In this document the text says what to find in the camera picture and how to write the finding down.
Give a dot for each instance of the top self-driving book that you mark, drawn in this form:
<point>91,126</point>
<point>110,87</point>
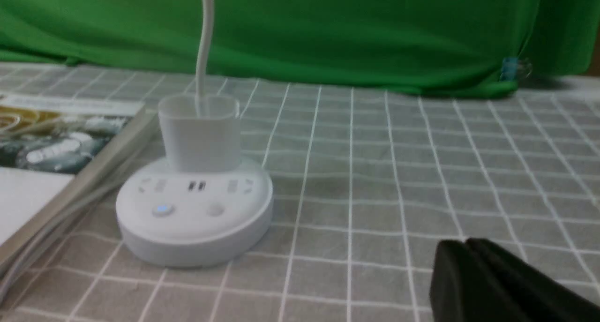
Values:
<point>55,150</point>

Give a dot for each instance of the white desk lamp power strip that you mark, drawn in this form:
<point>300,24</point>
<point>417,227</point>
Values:
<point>204,203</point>

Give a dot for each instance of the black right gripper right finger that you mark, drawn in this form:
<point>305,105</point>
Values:
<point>542,298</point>

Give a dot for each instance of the green backdrop cloth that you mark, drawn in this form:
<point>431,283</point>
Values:
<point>453,48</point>

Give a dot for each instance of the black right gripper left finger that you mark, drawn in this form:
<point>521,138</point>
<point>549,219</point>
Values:
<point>463,289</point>

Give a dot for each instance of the grey checked tablecloth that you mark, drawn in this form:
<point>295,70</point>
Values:
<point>366,184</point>

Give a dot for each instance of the blue binder clip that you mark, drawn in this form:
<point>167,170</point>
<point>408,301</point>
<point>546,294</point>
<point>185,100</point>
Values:
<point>514,69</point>

